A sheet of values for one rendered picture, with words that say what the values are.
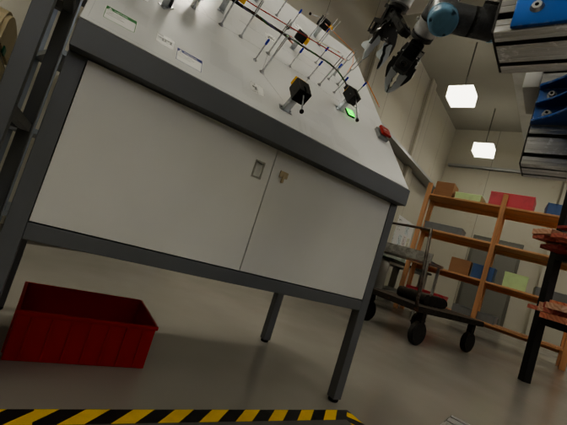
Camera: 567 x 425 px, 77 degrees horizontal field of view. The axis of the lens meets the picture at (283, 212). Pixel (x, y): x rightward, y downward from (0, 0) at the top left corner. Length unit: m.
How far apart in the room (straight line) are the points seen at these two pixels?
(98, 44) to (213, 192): 0.44
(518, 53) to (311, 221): 0.83
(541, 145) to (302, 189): 0.65
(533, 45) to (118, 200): 0.87
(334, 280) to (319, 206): 0.28
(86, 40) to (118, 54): 0.07
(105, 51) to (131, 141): 0.21
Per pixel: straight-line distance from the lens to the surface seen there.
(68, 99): 0.99
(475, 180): 11.26
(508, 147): 11.48
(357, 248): 1.37
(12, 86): 0.95
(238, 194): 1.07
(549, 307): 3.34
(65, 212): 0.98
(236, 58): 1.24
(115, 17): 1.06
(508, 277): 6.15
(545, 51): 0.57
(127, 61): 0.98
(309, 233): 1.22
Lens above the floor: 0.54
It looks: 4 degrees up
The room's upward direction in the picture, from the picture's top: 18 degrees clockwise
